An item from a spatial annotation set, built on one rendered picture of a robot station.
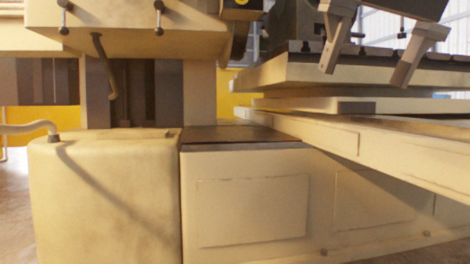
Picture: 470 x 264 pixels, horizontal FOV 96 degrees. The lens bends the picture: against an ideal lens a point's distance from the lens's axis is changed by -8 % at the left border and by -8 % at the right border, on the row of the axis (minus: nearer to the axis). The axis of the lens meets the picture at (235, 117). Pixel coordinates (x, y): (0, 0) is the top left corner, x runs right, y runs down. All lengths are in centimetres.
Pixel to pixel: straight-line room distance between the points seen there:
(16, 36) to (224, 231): 131
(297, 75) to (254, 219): 65
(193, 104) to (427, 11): 135
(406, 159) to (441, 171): 8
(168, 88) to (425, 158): 135
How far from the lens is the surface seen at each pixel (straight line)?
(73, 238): 120
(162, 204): 104
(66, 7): 103
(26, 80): 188
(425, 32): 43
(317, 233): 127
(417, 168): 63
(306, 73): 84
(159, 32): 90
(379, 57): 107
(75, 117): 368
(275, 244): 121
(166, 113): 156
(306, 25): 92
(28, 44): 144
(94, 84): 167
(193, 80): 156
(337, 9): 35
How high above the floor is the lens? 79
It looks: 4 degrees down
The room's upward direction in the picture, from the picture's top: straight up
